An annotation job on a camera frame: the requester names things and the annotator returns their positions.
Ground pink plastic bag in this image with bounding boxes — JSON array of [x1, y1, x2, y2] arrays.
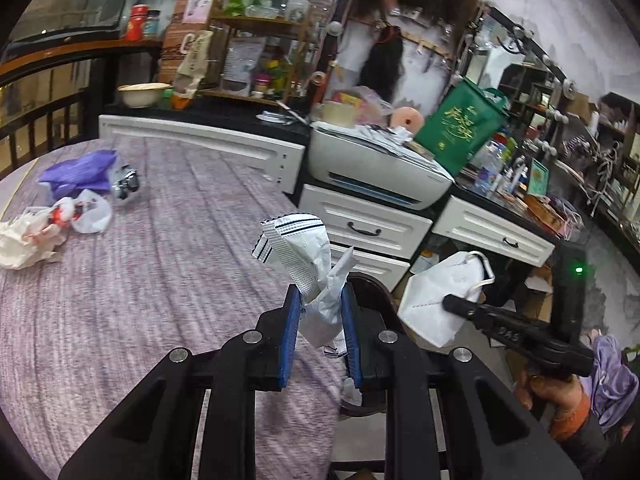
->
[[325, 85, 396, 126]]

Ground white striped wrapper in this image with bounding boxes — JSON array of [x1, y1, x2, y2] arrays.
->
[[252, 214, 359, 357]]

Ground black hanging wig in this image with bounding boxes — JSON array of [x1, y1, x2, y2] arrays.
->
[[360, 30, 405, 104]]

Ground purple satin cloth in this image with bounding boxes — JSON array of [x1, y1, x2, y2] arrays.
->
[[590, 335, 640, 432]]

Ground white face mask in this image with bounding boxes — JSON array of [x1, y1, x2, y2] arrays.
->
[[397, 251, 497, 350]]

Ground cardboard box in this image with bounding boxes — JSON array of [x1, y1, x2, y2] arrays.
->
[[520, 265, 554, 322]]

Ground cream bowl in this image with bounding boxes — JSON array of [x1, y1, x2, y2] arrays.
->
[[117, 82, 172, 109]]

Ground white cabinet panel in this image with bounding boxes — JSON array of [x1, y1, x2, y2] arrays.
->
[[98, 114, 307, 195]]

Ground wooden shelf rack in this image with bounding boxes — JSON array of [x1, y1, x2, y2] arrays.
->
[[205, 0, 314, 107]]

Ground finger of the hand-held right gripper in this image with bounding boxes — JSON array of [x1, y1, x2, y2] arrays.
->
[[442, 294, 507, 337]]

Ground person's right hand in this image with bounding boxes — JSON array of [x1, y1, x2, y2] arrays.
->
[[515, 374, 592, 427]]

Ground kraft paper bag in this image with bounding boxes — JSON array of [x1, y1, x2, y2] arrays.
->
[[174, 30, 215, 102]]

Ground red tin can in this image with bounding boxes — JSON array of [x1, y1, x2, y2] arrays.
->
[[125, 4, 150, 42]]

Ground crumpled clear plastic wrapper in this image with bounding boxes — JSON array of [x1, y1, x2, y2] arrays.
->
[[111, 164, 142, 202]]

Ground crumpled white tissue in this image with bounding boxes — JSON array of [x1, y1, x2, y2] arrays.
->
[[0, 205, 68, 271]]

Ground white plastic bag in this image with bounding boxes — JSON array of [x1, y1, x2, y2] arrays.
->
[[52, 189, 114, 235]]

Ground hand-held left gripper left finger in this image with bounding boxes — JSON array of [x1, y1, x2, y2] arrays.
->
[[59, 284, 306, 480]]

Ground white printer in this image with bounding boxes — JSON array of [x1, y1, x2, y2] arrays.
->
[[307, 122, 456, 210]]

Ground teal picture frame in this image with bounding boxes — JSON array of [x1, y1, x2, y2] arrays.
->
[[527, 159, 551, 197]]

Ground black railing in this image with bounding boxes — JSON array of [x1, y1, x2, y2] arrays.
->
[[0, 55, 122, 171]]

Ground green paper bag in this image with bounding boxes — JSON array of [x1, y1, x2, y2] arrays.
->
[[414, 76, 510, 177]]

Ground wooden ledge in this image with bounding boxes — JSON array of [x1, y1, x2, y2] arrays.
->
[[0, 35, 167, 87]]

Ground pile of papers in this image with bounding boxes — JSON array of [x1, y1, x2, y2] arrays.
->
[[345, 122, 437, 162]]

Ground clear water bottle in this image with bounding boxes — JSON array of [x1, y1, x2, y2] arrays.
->
[[475, 140, 502, 196]]

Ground peach foam roll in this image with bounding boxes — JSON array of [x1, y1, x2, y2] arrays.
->
[[391, 107, 425, 134]]

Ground person's right forearm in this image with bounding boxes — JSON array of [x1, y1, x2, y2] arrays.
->
[[547, 400, 618, 480]]

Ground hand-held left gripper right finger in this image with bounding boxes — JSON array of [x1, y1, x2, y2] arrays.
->
[[340, 282, 583, 480]]

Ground brown box with cup print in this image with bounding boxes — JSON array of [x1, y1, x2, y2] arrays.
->
[[159, 0, 211, 87]]

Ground purple plastic bag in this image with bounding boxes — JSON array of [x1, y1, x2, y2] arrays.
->
[[37, 150, 119, 200]]

